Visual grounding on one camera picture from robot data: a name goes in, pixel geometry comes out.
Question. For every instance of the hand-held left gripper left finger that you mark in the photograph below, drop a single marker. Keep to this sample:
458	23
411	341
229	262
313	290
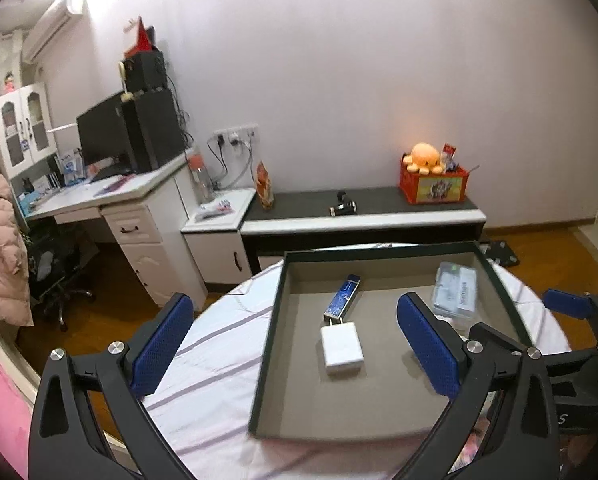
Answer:
161	345

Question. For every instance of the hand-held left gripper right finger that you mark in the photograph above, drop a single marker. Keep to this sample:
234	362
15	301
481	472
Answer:
429	345

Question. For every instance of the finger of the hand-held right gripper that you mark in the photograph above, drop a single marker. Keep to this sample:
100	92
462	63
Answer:
566	304
499	335

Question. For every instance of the clear plastic case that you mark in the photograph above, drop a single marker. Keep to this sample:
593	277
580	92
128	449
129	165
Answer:
456	292

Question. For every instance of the shallow box with dark rim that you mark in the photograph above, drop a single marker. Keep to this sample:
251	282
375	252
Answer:
379	395

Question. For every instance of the white charger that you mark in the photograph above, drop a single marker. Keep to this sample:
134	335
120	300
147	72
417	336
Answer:
342	352

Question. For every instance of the blue rectangular packet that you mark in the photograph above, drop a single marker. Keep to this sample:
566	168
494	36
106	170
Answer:
341	297

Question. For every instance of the black bathroom scale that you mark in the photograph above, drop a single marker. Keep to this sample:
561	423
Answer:
501	252

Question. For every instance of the white desk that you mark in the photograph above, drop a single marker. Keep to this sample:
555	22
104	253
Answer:
149	245

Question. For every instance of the small white side cabinet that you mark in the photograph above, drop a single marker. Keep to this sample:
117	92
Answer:
214	255

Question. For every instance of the pink printed quilt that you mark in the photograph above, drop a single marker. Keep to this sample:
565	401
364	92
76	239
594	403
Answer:
474	442

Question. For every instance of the black office chair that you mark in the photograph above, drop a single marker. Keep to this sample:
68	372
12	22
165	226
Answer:
54	270

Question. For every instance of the low black-top bench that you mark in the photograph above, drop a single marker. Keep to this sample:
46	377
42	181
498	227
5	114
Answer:
379	210

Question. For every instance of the papers in plastic sleeve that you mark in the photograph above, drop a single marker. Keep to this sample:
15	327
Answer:
214	210

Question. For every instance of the red printed crate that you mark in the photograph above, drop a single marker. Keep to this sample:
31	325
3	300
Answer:
436	187

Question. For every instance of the small black device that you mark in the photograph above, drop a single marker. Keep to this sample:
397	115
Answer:
343	206

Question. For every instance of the water bottle with orange cap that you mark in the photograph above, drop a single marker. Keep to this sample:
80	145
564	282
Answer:
201	180

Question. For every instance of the pink down jacket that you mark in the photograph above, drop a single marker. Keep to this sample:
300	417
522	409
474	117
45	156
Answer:
1	260

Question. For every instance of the red snack packet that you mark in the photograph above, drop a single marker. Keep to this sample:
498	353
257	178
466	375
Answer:
449	155

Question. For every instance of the orange octopus plush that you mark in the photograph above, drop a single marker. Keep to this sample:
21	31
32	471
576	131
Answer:
424	157

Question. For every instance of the orange snack bag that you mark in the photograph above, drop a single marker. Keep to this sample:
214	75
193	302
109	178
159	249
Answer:
265	187

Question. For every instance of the blue and white box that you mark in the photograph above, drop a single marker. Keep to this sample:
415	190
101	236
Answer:
73	167

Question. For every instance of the large black speaker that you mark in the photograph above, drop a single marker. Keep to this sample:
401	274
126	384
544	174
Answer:
154	130

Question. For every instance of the black monitor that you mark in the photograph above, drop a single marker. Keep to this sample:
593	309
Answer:
101	135

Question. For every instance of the white glass-door cabinet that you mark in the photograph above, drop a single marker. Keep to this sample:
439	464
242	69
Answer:
21	130

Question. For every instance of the small black speaker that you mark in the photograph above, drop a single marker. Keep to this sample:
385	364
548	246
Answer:
144	70

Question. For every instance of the pink doll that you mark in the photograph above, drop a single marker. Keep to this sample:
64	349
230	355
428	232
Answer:
10	84

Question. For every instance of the red paper item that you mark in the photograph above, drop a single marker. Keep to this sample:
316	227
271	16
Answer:
141	40

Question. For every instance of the white air conditioner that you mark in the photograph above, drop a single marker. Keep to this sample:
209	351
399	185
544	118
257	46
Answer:
54	22

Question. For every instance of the white wall socket strip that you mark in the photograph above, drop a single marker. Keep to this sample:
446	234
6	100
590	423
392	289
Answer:
236	134

